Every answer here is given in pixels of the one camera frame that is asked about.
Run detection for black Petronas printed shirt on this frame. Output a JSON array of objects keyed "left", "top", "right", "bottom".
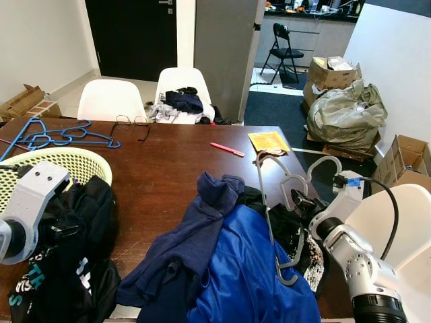
[{"left": 7, "top": 176, "right": 122, "bottom": 323}]

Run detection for dark clothes pile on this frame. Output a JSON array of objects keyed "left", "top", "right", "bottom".
[{"left": 147, "top": 86, "right": 215, "bottom": 125}]

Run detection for small cardboard box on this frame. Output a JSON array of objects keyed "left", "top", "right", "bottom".
[{"left": 372, "top": 135, "right": 431, "bottom": 192}]

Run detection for black eyeglasses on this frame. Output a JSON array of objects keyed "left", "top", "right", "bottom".
[{"left": 110, "top": 114, "right": 152, "bottom": 142}]

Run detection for black folding chair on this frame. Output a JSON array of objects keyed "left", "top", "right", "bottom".
[{"left": 261, "top": 22, "right": 305, "bottom": 85}]

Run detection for grey kitchen counter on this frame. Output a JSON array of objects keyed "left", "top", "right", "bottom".
[{"left": 259, "top": 0, "right": 358, "bottom": 68}]

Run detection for flat open cardboard box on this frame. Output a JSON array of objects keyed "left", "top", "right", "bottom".
[{"left": 0, "top": 84, "right": 61, "bottom": 123}]

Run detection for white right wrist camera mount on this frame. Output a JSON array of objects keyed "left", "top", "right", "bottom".
[{"left": 320, "top": 172, "right": 364, "bottom": 233}]

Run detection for yellow envelope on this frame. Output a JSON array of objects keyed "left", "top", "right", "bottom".
[{"left": 247, "top": 131, "right": 292, "bottom": 155}]

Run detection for black door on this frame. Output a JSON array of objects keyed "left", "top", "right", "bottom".
[{"left": 86, "top": 0, "right": 178, "bottom": 83}]

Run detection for olive plastic bag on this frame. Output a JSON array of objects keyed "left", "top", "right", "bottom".
[{"left": 306, "top": 79, "right": 388, "bottom": 152}]

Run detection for black white patterned garment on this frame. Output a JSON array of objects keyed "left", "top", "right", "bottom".
[{"left": 239, "top": 188, "right": 327, "bottom": 293}]

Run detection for royal blue jersey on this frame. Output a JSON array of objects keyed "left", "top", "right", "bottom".
[{"left": 187, "top": 204, "right": 323, "bottom": 323}]

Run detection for grey plastic hanger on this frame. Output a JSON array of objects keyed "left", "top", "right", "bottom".
[{"left": 253, "top": 151, "right": 344, "bottom": 287}]

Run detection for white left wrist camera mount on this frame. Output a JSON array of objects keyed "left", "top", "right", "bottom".
[{"left": 0, "top": 160, "right": 71, "bottom": 264}]

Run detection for blue wire hanger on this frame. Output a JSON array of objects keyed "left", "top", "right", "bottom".
[{"left": 0, "top": 118, "right": 122, "bottom": 162}]

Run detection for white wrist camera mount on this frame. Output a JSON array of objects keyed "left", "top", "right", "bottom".
[
  {"left": 0, "top": 160, "right": 71, "bottom": 264},
  {"left": 320, "top": 172, "right": 364, "bottom": 233}
]

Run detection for white shell chair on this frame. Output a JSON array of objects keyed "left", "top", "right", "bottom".
[
  {"left": 77, "top": 79, "right": 147, "bottom": 123},
  {"left": 343, "top": 183, "right": 431, "bottom": 323},
  {"left": 155, "top": 67, "right": 216, "bottom": 125}
]

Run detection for pink pen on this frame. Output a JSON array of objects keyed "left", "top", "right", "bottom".
[{"left": 210, "top": 142, "right": 245, "bottom": 157}]

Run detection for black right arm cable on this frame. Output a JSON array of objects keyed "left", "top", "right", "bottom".
[{"left": 335, "top": 174, "right": 400, "bottom": 262}]

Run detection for navy blue garment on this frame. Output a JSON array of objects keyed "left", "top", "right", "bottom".
[{"left": 116, "top": 172, "right": 246, "bottom": 323}]

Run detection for green plastic basket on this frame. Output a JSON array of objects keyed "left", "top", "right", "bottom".
[{"left": 0, "top": 147, "right": 113, "bottom": 216}]

